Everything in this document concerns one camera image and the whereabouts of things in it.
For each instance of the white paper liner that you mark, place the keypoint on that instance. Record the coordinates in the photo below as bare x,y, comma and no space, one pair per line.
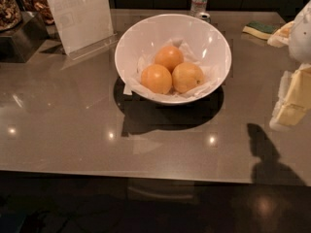
211,74

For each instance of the white ceramic bowl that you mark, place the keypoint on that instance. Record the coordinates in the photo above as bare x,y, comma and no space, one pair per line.
206,41

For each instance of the snack jar at back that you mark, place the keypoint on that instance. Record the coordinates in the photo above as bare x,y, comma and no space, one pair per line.
40,6

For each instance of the yellow green sponge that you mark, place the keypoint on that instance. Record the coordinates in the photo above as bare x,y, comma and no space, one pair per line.
259,30

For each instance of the orange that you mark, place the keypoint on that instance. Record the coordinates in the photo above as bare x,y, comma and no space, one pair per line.
157,79
187,76
169,57

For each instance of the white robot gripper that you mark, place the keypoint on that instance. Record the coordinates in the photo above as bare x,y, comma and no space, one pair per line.
301,36

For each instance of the clear acrylic sign holder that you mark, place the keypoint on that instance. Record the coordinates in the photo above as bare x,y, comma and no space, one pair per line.
83,26

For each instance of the glass jar of nuts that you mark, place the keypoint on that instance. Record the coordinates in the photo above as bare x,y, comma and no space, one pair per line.
10,14

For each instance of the silver soda can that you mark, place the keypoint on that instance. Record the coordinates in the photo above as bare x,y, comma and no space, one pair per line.
204,16

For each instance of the dark metal stand box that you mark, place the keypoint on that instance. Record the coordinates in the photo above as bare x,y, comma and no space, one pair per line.
17,45

